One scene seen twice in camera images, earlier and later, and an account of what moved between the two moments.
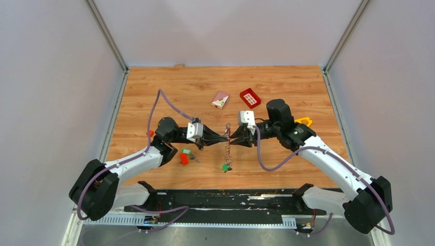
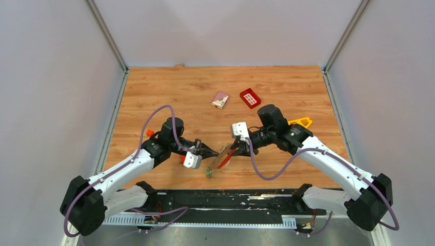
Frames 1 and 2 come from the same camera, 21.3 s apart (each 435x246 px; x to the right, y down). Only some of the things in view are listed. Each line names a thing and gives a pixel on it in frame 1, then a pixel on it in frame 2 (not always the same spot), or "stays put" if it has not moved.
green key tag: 225,167 → 208,173
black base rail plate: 229,206 stays put
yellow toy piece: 299,120 stays put
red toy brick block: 250,98 stays put
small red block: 184,159 stays put
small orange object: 151,132 stays put
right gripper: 246,137 → 244,148
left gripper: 209,138 → 203,150
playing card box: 220,100 stays put
